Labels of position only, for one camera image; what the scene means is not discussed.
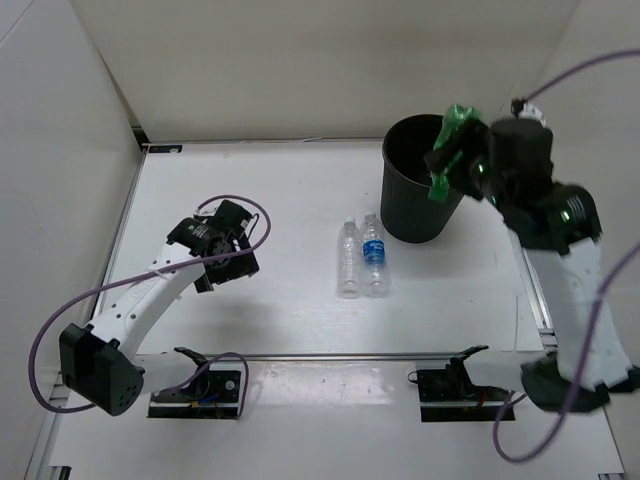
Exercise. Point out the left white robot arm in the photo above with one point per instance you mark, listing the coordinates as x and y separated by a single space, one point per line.
100 361

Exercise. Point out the green plastic soda bottle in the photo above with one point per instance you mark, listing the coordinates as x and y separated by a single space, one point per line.
443 157

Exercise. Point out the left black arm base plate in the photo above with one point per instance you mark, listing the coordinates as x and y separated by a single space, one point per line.
218 394

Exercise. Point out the clear bottle with blue label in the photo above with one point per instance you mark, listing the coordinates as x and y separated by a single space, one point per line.
376 272

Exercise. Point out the black plastic waste bin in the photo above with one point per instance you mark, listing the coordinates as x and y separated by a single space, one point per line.
407 212

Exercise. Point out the clear unlabelled plastic bottle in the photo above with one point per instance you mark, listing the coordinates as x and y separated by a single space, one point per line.
349 259

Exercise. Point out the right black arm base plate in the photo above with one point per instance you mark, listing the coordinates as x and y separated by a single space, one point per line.
447 394

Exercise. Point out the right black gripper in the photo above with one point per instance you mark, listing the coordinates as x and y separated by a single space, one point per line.
471 139

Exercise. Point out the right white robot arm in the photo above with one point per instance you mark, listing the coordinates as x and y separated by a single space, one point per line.
508 164

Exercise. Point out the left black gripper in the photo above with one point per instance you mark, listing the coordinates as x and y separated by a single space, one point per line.
243 264

